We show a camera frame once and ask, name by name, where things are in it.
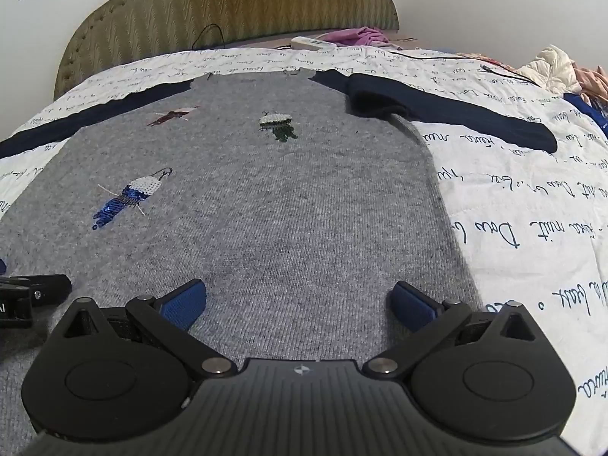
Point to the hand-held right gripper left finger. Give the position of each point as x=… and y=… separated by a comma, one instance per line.
x=183, y=306

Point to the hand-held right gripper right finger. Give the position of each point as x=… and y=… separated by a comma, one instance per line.
x=413, y=306

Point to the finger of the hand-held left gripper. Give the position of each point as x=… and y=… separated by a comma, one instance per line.
x=50, y=289

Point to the grey sweater with navy sleeves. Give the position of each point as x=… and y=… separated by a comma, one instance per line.
x=285, y=199

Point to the white blanket with script print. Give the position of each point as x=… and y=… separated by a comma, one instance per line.
x=522, y=199

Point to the red patterned cloth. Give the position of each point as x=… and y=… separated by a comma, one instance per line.
x=479, y=59

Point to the blue cloth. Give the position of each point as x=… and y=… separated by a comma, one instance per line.
x=586, y=107

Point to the pink cloth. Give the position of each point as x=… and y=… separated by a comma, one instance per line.
x=361, y=35

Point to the cream puffy jacket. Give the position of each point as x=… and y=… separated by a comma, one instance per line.
x=551, y=66

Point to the white remote control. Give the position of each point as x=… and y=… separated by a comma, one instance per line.
x=312, y=43

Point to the peach clothing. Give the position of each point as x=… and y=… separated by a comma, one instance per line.
x=591, y=83

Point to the olive padded headboard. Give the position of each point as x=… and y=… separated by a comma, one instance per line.
x=237, y=0

